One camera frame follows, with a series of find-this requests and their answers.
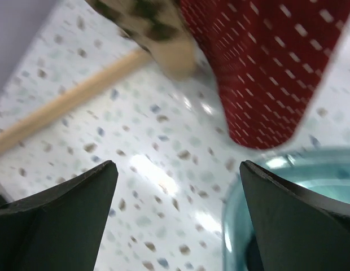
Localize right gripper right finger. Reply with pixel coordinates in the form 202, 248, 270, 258
240, 160, 350, 270

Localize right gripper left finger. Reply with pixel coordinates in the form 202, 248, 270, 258
0, 160, 119, 270

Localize brown striped hanging socks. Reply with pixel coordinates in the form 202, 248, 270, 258
87, 0, 196, 80

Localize teal plastic basin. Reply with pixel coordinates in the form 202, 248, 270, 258
222, 148, 350, 270

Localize red polka dot garment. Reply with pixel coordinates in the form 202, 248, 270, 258
180, 0, 350, 150

